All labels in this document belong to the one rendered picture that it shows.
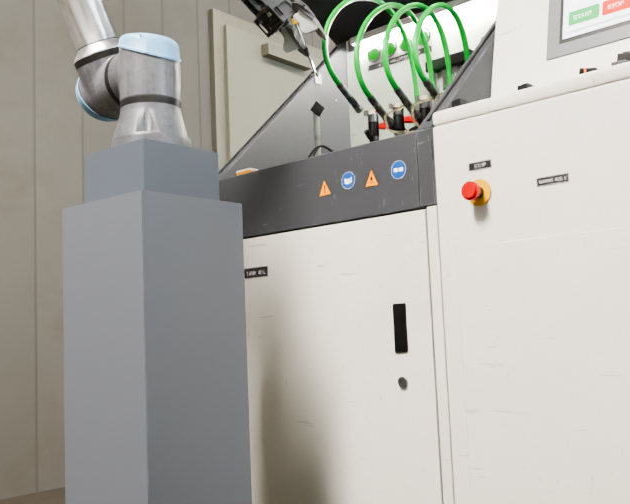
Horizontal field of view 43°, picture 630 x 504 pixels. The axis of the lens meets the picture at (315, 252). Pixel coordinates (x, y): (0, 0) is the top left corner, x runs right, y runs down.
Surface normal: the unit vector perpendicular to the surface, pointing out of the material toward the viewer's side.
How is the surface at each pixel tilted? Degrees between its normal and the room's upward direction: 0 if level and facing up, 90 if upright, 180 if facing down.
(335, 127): 90
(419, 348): 90
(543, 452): 90
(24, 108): 90
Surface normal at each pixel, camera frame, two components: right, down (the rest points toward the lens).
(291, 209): -0.68, -0.05
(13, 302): 0.77, -0.10
